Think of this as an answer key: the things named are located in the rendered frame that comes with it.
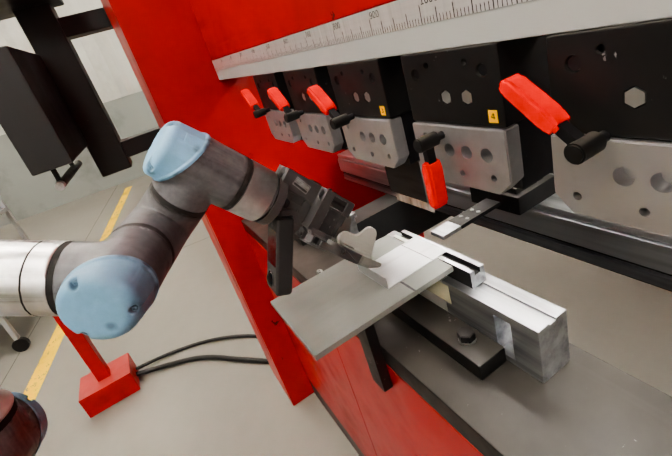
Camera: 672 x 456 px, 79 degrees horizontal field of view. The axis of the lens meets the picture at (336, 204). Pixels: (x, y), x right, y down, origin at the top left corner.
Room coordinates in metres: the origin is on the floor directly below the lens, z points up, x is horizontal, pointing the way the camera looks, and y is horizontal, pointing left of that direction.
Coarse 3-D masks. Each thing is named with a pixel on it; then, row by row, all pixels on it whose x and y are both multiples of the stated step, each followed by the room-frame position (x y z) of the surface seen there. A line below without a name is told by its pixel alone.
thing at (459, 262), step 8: (408, 232) 0.70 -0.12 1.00; (424, 240) 0.66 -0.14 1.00; (448, 256) 0.60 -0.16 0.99; (456, 256) 0.58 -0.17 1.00; (464, 256) 0.57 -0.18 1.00; (456, 264) 0.56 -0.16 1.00; (464, 264) 0.56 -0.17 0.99; (472, 264) 0.55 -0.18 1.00; (480, 264) 0.54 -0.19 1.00; (456, 272) 0.55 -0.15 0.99; (464, 272) 0.53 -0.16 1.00; (472, 272) 0.53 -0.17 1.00; (480, 272) 0.53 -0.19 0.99; (464, 280) 0.54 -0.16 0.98; (472, 280) 0.52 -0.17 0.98; (480, 280) 0.53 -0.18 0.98; (472, 288) 0.52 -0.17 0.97
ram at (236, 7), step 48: (192, 0) 1.37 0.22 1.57; (240, 0) 1.00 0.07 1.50; (288, 0) 0.79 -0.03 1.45; (336, 0) 0.64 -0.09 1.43; (384, 0) 0.54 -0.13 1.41; (576, 0) 0.33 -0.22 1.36; (624, 0) 0.30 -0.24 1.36; (240, 48) 1.11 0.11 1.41; (336, 48) 0.68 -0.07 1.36; (384, 48) 0.56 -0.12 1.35; (432, 48) 0.48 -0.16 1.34
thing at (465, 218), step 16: (544, 176) 0.71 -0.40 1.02; (480, 192) 0.74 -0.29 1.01; (512, 192) 0.68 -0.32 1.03; (528, 192) 0.67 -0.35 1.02; (544, 192) 0.69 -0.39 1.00; (480, 208) 0.70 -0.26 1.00; (496, 208) 0.71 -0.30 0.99; (512, 208) 0.68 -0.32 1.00; (528, 208) 0.67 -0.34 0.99; (448, 224) 0.68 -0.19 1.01; (464, 224) 0.66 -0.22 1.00
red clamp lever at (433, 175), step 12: (432, 132) 0.48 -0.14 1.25; (420, 144) 0.46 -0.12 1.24; (432, 144) 0.47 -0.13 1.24; (432, 156) 0.47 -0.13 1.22; (432, 168) 0.46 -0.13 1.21; (432, 180) 0.46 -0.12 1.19; (444, 180) 0.47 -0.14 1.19; (432, 192) 0.46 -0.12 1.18; (444, 192) 0.47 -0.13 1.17; (432, 204) 0.47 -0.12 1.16; (444, 204) 0.47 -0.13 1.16
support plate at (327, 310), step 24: (384, 240) 0.70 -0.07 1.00; (336, 264) 0.67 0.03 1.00; (432, 264) 0.58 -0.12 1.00; (312, 288) 0.61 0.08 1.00; (336, 288) 0.59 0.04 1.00; (360, 288) 0.57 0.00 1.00; (384, 288) 0.55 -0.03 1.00; (408, 288) 0.53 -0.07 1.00; (288, 312) 0.57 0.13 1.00; (312, 312) 0.55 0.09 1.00; (336, 312) 0.53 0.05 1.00; (360, 312) 0.51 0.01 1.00; (384, 312) 0.50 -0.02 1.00; (312, 336) 0.49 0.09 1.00; (336, 336) 0.48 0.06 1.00
